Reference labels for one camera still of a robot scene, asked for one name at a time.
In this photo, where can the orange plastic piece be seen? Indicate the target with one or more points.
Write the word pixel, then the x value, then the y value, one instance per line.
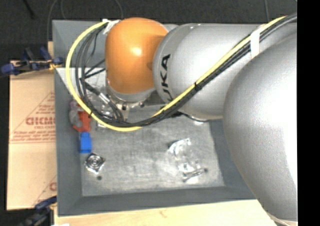
pixel 84 120

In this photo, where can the clear pinkish plastic thing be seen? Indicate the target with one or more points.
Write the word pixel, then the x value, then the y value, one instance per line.
pixel 74 113

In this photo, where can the blue plastic block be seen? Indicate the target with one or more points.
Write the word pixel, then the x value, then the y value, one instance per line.
pixel 85 143

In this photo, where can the grey metal bin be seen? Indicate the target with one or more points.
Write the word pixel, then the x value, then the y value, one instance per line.
pixel 150 155

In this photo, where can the clear square glass dish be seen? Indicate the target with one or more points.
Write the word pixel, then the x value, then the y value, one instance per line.
pixel 94 163

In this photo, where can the clear crumpled plastic bottle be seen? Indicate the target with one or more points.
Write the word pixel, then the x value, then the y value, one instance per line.
pixel 186 162

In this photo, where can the brown cardboard board, red print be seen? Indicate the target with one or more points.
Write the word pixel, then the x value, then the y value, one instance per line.
pixel 30 150

